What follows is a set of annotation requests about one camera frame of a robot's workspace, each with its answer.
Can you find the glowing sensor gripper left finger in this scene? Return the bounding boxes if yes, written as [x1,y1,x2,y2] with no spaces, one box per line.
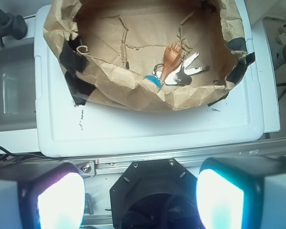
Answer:
[0,162,85,229]

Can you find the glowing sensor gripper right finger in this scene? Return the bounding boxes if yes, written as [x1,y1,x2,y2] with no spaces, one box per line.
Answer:
[196,156,286,229]

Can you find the brown orange conch shell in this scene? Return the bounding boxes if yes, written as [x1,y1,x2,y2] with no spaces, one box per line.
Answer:
[160,41,183,82]

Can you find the white plastic bin lid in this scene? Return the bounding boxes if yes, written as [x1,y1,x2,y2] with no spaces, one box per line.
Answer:
[34,0,264,157]

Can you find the clear plastic container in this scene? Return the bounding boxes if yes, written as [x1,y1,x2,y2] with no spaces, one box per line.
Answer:
[0,41,36,132]

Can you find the silver key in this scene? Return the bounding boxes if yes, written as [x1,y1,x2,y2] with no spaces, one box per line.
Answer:
[174,70,192,85]

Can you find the blue plastic scrap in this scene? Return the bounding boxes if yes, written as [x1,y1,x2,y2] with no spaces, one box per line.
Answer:
[144,75,162,89]

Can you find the crumpled brown paper bag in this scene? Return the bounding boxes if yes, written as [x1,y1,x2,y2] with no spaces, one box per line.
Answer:
[43,0,255,112]

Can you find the black clamp knob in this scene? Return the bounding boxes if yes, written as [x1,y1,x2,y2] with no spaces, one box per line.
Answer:
[0,9,28,48]

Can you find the aluminium extrusion rail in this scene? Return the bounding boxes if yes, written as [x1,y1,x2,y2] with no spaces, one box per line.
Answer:
[11,136,286,178]

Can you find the black octagonal mount plate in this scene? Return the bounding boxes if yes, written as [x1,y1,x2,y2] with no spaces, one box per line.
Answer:
[110,158,204,229]

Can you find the silver key ring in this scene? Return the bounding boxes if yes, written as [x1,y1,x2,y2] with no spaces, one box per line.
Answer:
[153,62,165,73]

